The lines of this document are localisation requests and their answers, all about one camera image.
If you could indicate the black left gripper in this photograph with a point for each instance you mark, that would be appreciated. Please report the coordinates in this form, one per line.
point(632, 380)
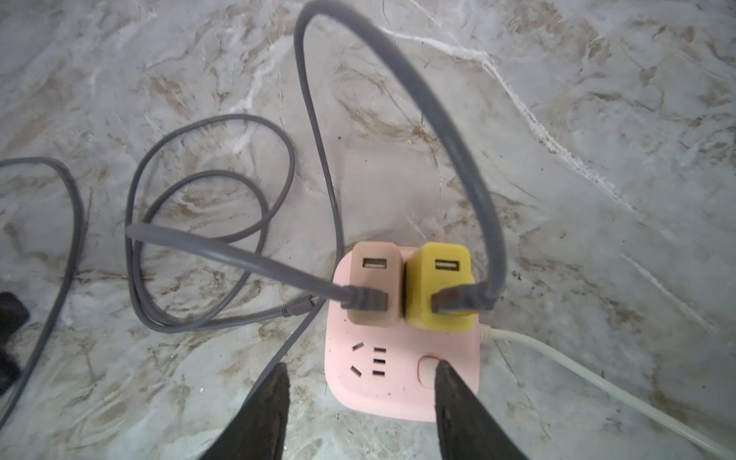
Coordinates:
point(14, 315)

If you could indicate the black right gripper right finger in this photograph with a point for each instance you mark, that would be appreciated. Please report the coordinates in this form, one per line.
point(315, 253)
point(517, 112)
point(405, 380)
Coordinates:
point(466, 430)

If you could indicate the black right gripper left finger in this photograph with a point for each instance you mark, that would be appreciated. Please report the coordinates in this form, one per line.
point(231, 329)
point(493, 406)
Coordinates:
point(258, 430)

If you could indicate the yellow USB charger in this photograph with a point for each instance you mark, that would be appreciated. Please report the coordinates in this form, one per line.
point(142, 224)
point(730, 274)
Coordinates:
point(431, 269)

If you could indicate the pink USB charger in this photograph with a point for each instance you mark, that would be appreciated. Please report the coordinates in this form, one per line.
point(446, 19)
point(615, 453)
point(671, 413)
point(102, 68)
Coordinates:
point(378, 265)

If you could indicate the pink power strip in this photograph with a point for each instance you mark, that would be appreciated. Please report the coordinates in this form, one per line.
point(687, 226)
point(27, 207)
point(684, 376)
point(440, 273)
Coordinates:
point(389, 371)

